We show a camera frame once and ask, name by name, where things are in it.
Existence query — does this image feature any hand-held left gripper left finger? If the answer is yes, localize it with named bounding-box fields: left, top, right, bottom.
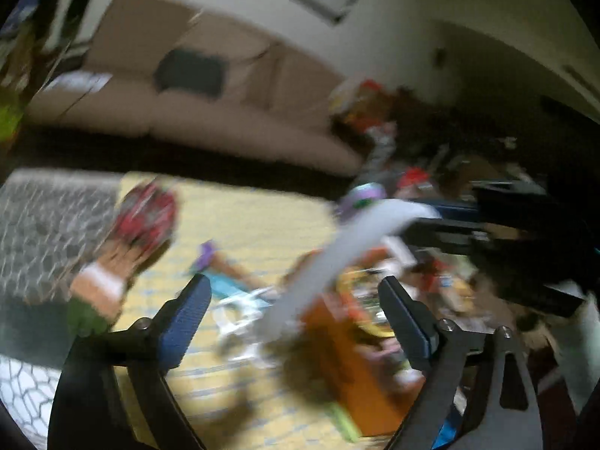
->
left=47, top=273, right=213, bottom=450

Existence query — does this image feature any white paper sheet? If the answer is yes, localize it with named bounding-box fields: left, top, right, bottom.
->
left=44, top=72, right=113, bottom=95

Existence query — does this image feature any white ring holder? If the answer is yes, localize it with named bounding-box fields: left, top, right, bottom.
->
left=213, top=286, right=282, bottom=366

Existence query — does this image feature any long white tube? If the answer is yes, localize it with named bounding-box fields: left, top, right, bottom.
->
left=255, top=198, right=441, bottom=345

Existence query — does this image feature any orange box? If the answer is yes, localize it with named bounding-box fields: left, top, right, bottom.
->
left=286, top=248, right=470, bottom=437

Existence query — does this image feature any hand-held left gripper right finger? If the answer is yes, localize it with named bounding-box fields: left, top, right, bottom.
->
left=377, top=276, right=543, bottom=450

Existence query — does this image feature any dark sofa cushion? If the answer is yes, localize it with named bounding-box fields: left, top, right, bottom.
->
left=154, top=49, right=230, bottom=99

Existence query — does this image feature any purple pen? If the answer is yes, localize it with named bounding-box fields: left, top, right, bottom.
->
left=190, top=240, right=226, bottom=273

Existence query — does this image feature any green-haired doll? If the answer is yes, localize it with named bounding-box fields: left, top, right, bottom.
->
left=66, top=180, right=181, bottom=338

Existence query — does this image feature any brown fabric sofa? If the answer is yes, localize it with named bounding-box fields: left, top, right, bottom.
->
left=25, top=0, right=364, bottom=176

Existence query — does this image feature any purple-lidded cup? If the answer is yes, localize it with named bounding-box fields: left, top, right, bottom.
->
left=337, top=183, right=390, bottom=219

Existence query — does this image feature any yellow checked tablecloth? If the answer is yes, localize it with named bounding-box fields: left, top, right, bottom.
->
left=110, top=173, right=404, bottom=450

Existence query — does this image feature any red-topped snack bag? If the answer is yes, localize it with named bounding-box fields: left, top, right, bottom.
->
left=397, top=168, right=438, bottom=194

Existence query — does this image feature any grey patterned blanket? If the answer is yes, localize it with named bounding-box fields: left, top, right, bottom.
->
left=0, top=169, right=125, bottom=432

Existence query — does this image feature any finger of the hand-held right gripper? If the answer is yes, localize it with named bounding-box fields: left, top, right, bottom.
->
left=403, top=218, right=489, bottom=255
left=421, top=198, right=480, bottom=220

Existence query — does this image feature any person's right forearm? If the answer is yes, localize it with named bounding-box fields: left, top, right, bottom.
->
left=552, top=281, right=600, bottom=413

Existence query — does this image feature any teal and brown toy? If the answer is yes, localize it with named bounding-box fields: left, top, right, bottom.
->
left=201, top=262, right=268, bottom=298

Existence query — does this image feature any green plastic bag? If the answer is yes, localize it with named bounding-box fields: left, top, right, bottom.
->
left=0, top=98, right=24, bottom=144

